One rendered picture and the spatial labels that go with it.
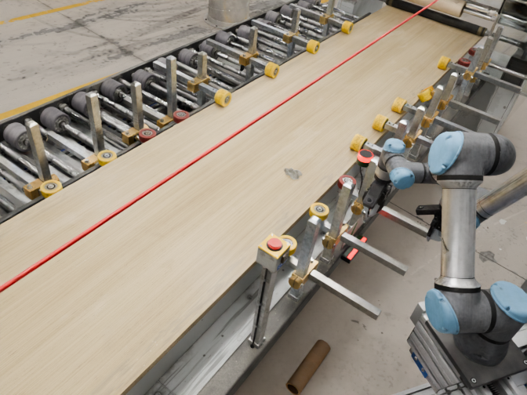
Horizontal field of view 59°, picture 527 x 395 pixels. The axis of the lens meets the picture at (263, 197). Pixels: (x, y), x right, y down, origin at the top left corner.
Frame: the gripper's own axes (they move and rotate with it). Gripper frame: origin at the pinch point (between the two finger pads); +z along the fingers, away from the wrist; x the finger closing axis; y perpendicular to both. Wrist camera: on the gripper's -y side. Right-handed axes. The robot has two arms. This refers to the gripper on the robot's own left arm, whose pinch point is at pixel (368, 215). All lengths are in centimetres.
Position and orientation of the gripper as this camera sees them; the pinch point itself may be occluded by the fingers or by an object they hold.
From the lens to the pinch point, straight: 195.3
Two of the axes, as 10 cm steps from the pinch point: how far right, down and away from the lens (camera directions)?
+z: -1.1, 7.4, 6.7
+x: -8.1, -4.6, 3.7
